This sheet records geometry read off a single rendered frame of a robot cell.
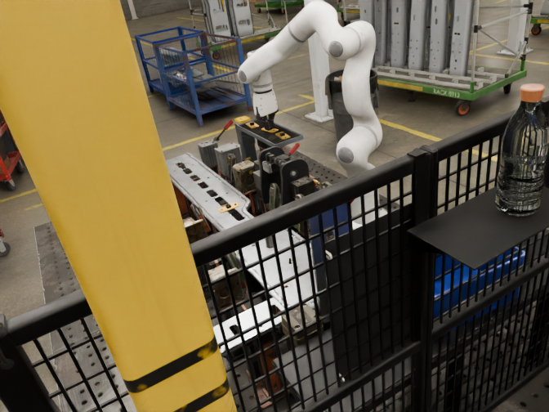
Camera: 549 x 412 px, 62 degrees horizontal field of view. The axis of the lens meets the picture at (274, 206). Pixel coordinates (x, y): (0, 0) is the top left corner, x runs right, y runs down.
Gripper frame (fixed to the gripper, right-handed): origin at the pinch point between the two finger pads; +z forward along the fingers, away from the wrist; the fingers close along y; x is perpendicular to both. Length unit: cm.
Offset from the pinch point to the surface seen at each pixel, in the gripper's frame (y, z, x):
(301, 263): 44, 19, 66
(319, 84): -251, 76, -230
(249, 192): 21.3, 22.3, 7.2
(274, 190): 27.7, 10.4, 34.2
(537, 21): -700, 95, -186
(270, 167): 23.6, 3.9, 28.4
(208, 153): 13.6, 16.6, -35.5
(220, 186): 29.7, 18.5, -1.9
